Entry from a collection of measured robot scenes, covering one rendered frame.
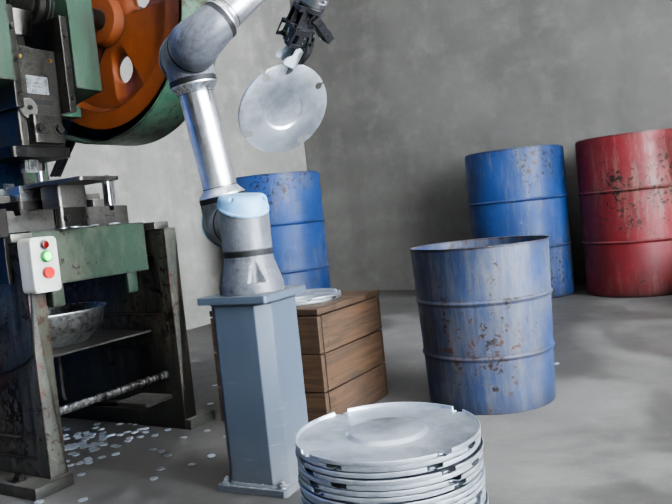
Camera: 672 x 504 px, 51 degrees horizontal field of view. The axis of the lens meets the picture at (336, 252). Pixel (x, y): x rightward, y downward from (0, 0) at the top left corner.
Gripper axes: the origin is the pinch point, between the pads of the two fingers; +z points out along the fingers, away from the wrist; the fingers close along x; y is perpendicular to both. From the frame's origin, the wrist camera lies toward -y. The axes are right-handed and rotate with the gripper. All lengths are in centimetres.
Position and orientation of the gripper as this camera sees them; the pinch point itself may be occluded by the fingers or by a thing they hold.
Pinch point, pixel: (289, 69)
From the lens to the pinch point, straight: 209.0
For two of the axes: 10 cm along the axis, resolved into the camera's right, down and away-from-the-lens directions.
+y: -7.1, 1.1, -6.9
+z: -4.2, 7.3, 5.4
